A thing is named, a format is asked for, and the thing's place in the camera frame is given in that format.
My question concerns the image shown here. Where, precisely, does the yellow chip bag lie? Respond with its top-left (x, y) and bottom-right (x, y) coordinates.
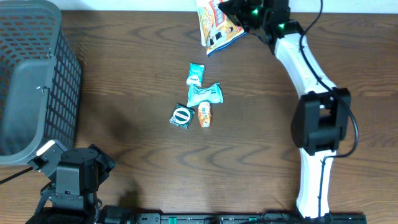
top-left (195, 0), bottom-right (246, 57)

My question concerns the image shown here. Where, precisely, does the teal white small packet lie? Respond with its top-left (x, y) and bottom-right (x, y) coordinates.
top-left (186, 63), bottom-right (205, 87)

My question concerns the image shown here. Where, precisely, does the teal wet wipes pack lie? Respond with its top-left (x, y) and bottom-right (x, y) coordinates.
top-left (187, 83), bottom-right (224, 107)

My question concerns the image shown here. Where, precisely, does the orange snack packet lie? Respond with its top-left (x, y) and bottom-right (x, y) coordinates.
top-left (198, 101), bottom-right (211, 128)

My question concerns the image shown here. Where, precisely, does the dark green round-logo packet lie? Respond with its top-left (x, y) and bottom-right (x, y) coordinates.
top-left (169, 104), bottom-right (195, 129)

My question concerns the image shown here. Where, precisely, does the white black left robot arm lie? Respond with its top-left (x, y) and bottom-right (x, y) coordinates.
top-left (27, 143), bottom-right (136, 224)

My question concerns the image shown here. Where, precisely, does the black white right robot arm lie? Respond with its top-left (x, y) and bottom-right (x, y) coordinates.
top-left (218, 1), bottom-right (351, 223)

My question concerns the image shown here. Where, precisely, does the grey plastic mesh basket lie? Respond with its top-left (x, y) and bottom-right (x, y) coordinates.
top-left (1, 1), bottom-right (83, 166)

